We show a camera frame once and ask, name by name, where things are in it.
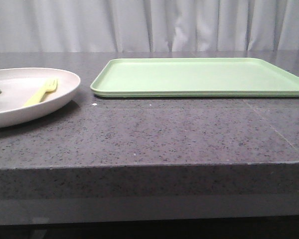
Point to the yellow plastic fork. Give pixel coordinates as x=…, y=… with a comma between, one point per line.
x=49, y=86

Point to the beige round plate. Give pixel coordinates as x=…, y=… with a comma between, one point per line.
x=17, y=85

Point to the light green plastic tray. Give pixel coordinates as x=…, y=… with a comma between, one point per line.
x=194, y=77

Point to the white pleated curtain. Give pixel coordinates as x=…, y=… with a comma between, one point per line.
x=148, y=25

